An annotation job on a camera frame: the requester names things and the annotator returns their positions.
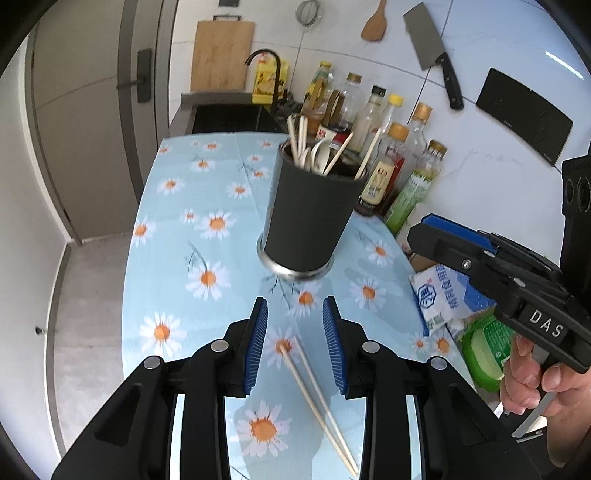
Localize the dark kitchen sink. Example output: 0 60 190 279
181 91 290 136

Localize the short orange cap sauce bottle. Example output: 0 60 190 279
357 122 411 219

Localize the yellow cap bottle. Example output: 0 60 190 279
382 93 406 139

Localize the black door lock handle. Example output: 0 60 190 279
116 48 153 103

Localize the green plastic packet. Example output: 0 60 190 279
461 308 516 393

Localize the brown liquid bottle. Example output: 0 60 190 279
326 89 354 133

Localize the red white cup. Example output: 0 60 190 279
316 122 353 147

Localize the black utensil holder cup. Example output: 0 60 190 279
256 138 371 282

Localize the cleaver with black handle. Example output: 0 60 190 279
402 2 465 112

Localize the hanging wooden spatula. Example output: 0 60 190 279
360 0 389 43

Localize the white ceramic spoon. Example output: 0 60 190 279
310 137 334 175

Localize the blue daisy tablecloth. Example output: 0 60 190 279
121 131 479 480

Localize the slim yellow oil bottle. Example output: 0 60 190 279
302 62 334 136

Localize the black faucet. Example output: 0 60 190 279
244 49 284 117

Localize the person's right hand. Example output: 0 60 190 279
501 335 591 468

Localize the black cap bottle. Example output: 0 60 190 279
355 85 387 154

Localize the large yellow oil bottle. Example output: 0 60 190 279
251 57 291 106

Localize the grey door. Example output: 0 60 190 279
25 0 179 246

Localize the black wall knife holder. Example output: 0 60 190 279
475 68 574 167

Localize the hanging metal strainer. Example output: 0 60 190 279
295 0 322 27

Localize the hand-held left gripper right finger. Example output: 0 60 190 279
322 295 541 480

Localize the clear gold cap bottle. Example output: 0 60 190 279
339 72 366 154

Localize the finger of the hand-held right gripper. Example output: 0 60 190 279
407 223 570 315
421 213 500 258

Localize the wooden chopsticks pair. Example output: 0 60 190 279
276 342 359 478

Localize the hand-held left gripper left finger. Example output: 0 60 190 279
51 296 269 480

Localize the tall gold cap bottle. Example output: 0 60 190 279
405 102 433 186

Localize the wooden cutting board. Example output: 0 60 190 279
189 14 256 92

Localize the white blue salt bag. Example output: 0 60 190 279
409 263 498 337

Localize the green label bottle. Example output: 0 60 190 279
385 139 448 234

